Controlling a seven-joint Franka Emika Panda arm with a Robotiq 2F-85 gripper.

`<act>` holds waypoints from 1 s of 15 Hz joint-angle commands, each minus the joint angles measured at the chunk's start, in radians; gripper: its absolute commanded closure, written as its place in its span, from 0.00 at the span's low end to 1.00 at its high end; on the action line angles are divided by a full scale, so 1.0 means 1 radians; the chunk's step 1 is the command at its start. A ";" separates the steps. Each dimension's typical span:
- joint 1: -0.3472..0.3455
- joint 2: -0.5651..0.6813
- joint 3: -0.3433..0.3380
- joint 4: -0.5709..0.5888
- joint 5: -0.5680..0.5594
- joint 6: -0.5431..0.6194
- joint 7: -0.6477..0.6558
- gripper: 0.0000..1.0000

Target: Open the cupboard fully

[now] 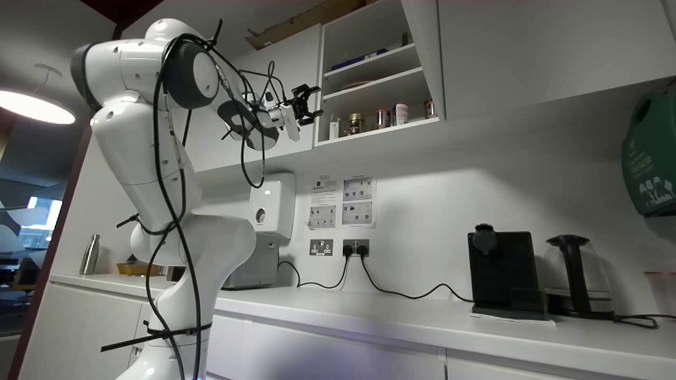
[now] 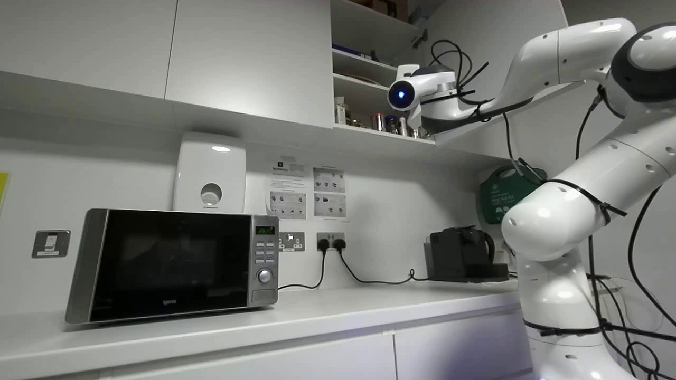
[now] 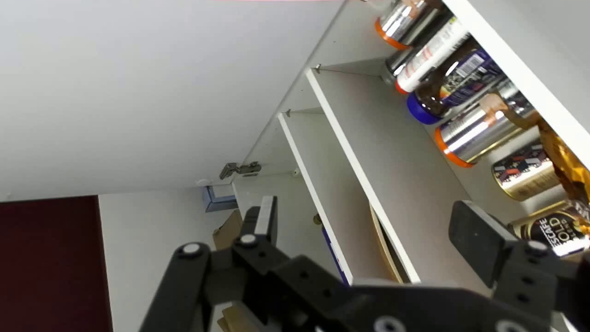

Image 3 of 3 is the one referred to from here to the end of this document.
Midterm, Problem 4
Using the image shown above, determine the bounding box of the tan round plate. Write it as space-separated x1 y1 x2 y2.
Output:
368 207 410 286

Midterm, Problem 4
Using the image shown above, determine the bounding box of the white cupboard door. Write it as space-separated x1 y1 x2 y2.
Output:
0 0 349 202

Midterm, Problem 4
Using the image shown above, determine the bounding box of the silver can white label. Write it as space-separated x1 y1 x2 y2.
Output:
384 17 475 96

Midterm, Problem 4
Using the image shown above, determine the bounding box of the black gold coffee jar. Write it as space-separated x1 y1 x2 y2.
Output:
513 200 590 261

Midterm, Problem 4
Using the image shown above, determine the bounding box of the dark gold coffee tin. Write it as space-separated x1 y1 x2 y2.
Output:
491 141 565 203

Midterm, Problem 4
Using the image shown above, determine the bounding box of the white cupboard shelf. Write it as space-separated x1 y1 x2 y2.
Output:
277 109 358 286
305 61 427 286
441 0 590 155

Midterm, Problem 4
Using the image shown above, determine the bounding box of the dark red wall beam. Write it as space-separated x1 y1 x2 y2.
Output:
0 194 117 332

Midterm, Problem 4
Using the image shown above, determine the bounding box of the flat blue item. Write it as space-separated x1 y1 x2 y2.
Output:
318 222 349 283

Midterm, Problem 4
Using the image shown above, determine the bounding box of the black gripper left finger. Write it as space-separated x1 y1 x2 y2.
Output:
139 194 357 332

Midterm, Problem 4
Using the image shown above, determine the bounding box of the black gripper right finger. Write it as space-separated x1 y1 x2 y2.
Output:
449 200 590 332

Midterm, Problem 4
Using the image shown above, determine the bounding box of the silver can orange lid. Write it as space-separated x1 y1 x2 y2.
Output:
432 80 545 170
375 0 447 52

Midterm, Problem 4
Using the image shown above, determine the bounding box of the gold foil packet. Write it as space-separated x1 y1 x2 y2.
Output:
535 117 590 237

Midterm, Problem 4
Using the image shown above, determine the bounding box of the metal door hinge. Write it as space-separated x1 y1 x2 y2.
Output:
218 161 264 181

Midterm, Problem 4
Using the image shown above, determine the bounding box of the dark jar blue lid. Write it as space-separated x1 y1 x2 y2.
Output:
405 45 513 128

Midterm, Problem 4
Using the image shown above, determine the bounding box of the white cupboard carcass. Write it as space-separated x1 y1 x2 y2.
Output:
229 0 590 332

